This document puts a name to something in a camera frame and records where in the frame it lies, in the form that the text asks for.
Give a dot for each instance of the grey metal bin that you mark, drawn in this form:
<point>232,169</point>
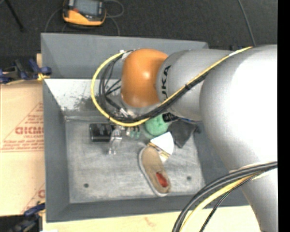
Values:
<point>106,173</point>

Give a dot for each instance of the dark grey cloth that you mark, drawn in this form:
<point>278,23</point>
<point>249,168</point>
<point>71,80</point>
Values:
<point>182,133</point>

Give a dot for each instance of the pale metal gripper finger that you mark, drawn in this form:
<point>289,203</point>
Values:
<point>118,141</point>
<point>111,144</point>

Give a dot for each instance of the beige shoe red lining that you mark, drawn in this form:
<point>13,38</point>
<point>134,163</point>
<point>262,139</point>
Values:
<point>155,170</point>

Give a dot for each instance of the black rectangular box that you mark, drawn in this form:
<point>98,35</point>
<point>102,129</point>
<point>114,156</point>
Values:
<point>100,132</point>

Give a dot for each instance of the brown cardboard board red print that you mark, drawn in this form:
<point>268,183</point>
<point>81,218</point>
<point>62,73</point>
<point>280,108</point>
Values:
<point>17,173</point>

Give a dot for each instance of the white paper packet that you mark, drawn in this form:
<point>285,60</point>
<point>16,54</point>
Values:
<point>164,142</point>

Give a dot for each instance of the green foam ball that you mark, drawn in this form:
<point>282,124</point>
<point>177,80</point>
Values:
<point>155,127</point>

